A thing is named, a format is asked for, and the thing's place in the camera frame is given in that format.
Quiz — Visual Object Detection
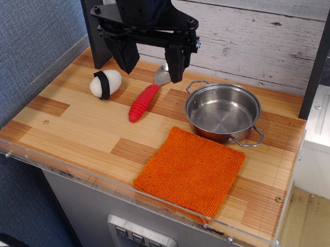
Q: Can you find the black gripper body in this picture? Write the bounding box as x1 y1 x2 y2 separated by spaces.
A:
97 0 201 53

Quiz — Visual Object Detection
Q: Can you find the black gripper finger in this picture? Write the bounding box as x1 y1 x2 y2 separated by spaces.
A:
104 36 140 74
165 45 191 83

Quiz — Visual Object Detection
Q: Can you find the orange knitted cloth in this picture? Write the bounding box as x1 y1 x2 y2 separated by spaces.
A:
133 127 246 218

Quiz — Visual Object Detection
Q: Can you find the white and black sushi toy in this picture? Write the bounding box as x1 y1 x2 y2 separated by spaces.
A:
89 70 122 100

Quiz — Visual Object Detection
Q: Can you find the stainless steel pot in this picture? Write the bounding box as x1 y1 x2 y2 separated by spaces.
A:
184 80 264 147

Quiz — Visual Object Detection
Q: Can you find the clear acrylic table guard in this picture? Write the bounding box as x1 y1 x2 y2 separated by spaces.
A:
0 48 305 247

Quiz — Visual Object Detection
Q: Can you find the grey toy fridge cabinet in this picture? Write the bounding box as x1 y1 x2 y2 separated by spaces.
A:
44 171 241 247

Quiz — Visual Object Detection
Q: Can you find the white toy sink unit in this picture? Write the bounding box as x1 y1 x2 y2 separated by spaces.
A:
293 85 330 199

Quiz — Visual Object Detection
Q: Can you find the silver dispenser button panel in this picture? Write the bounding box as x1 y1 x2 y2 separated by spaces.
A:
107 214 178 247

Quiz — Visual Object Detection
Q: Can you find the red handled metal spoon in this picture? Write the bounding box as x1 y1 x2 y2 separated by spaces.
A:
128 63 171 123

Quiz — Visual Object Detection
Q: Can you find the black left vertical post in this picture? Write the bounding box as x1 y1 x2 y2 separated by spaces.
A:
80 0 112 69

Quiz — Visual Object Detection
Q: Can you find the black vertical post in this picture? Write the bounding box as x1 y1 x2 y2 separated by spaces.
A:
299 8 330 120
80 0 112 69

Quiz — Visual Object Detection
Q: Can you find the black right vertical post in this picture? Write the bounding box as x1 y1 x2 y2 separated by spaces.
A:
299 8 330 120

